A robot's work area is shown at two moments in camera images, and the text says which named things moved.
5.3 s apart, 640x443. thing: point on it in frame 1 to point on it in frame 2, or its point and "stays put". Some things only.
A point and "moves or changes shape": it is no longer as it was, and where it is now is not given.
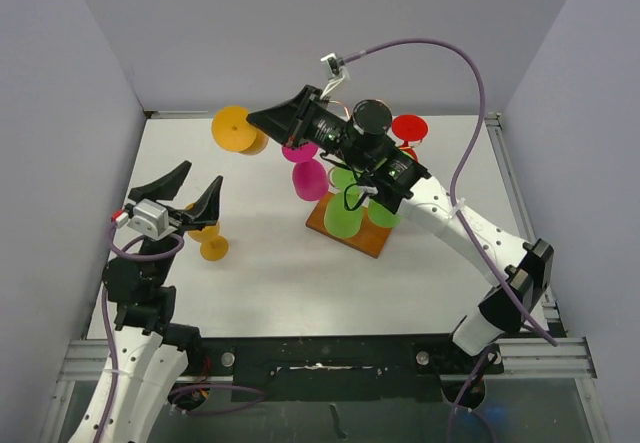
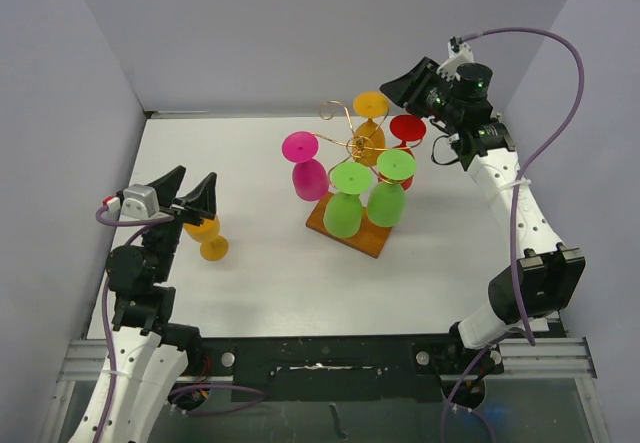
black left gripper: (203, 210) stays put
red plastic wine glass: (408, 128) stays put
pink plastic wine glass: (309, 177) stays put
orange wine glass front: (231, 130) moves or changes shape
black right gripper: (290, 123) to (408, 90)
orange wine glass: (213, 246) stays put
